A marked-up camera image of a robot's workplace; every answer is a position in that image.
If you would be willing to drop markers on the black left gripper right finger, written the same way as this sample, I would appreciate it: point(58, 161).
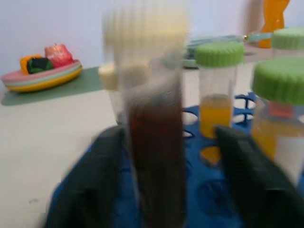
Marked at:
point(259, 180)

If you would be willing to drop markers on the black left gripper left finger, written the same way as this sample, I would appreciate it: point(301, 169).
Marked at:
point(95, 180)

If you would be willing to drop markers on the dark red liquid test tube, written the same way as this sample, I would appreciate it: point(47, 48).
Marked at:
point(154, 118)

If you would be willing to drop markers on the blue test tube rack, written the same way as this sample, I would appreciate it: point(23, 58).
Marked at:
point(204, 180)

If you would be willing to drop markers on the cream cap test tube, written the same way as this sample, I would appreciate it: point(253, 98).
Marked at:
point(109, 80)

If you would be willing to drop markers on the green cap test tube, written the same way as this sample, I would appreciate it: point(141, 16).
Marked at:
point(288, 42)

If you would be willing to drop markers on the green cap yellow liquid tube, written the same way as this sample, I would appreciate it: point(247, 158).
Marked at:
point(278, 114)
point(216, 95)

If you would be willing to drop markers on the green table mat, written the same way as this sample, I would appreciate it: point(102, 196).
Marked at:
point(59, 88)

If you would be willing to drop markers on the stack of pastel plates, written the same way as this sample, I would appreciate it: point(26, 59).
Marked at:
point(42, 78)

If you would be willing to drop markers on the red toy apple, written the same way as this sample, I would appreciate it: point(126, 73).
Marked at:
point(59, 55)

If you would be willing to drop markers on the orange and green toy vegetable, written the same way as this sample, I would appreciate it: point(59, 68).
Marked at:
point(35, 64)

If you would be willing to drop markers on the orange plastic bottle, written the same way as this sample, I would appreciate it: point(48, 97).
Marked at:
point(273, 21)

